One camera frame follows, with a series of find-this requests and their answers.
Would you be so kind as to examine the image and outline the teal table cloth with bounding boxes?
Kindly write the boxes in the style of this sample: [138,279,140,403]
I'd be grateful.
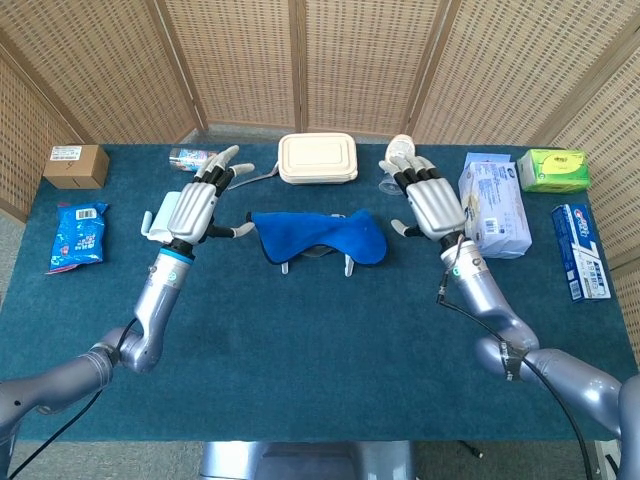
[0,143,640,444]

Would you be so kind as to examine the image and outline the green tissue pack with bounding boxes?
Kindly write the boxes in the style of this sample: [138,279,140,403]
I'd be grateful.
[515,148,591,195]

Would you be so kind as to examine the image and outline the blue snack bag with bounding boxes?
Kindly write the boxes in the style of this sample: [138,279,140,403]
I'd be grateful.
[45,201,110,275]

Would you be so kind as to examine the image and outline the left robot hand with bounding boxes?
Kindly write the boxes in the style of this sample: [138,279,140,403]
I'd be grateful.
[165,144,257,246]

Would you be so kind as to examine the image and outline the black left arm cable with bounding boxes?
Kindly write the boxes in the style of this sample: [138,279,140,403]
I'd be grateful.
[9,317,139,479]

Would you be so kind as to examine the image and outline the cream lunch box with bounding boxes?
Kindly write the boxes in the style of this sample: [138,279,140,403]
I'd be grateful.
[277,132,360,186]

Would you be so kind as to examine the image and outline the silver metal rack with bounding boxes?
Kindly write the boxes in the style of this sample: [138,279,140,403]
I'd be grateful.
[279,212,357,278]

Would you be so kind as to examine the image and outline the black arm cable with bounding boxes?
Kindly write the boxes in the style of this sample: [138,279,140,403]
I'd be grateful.
[434,237,596,480]
[9,317,139,479]

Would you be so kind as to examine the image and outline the brown cardboard box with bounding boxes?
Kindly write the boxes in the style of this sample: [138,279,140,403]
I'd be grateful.
[42,144,111,190]

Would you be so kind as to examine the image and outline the blue toothpaste box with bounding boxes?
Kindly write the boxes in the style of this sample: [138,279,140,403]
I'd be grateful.
[550,202,613,303]

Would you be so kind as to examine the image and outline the white plastic pitcher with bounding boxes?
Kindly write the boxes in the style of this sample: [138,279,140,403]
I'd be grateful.
[139,191,181,247]

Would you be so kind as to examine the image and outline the clear jar with blue label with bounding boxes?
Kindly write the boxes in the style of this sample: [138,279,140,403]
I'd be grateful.
[168,147,224,176]

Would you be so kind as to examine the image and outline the white and blue tissue pack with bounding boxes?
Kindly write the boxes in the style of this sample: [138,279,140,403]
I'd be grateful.
[457,152,533,260]

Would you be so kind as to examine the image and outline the blue microfiber cloth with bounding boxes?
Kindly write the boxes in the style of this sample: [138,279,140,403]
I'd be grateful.
[244,208,390,266]

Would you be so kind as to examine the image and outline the grey spoon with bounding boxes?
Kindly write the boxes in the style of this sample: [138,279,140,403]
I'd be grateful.
[227,164,281,191]

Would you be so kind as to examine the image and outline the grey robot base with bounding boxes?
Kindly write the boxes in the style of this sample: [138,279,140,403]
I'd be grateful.
[198,440,417,480]

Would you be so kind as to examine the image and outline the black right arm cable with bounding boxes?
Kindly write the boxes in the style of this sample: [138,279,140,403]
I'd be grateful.
[434,237,596,480]

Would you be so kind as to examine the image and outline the woven folding screen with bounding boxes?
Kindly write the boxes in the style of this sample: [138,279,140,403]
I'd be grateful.
[0,0,640,366]

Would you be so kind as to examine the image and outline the mayonnaise squeeze bottle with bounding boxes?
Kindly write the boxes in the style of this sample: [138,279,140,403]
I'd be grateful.
[377,133,417,196]

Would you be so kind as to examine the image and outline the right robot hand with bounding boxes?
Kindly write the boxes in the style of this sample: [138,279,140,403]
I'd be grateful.
[378,153,467,240]

